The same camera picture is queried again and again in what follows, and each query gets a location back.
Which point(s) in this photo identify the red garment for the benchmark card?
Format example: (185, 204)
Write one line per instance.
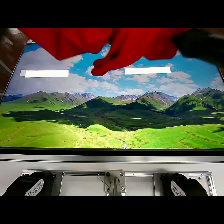
(133, 43)

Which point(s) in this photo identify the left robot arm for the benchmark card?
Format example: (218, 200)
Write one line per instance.
(30, 185)

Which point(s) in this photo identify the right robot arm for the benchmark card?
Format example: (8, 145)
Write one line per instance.
(200, 45)

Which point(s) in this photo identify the silver frame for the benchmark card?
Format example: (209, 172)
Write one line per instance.
(83, 166)

